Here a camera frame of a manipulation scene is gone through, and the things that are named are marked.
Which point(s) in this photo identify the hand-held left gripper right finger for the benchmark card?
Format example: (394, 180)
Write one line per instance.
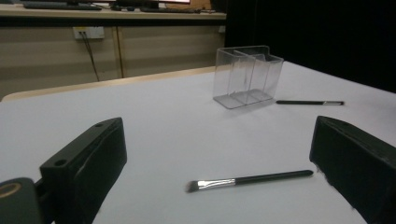
(358, 168)

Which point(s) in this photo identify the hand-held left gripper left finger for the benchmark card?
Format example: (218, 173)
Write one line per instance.
(84, 174)

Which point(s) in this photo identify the thin black makeup brush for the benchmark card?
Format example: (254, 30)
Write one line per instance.
(299, 102)

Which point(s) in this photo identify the black makeup brush bristles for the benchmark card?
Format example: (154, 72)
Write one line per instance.
(264, 178)

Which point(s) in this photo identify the clear plastic divided organizer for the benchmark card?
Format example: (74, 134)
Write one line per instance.
(249, 77)

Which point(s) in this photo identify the white table cover sheet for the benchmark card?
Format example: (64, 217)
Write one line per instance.
(174, 130)

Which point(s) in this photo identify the beige office desk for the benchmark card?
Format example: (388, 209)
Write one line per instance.
(155, 49)

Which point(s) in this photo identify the black curtain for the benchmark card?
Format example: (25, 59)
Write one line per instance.
(311, 31)

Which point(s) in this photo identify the black keyboard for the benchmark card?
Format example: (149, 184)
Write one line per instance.
(59, 6)
(168, 10)

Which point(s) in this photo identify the white wall socket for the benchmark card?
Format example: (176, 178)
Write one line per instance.
(91, 32)

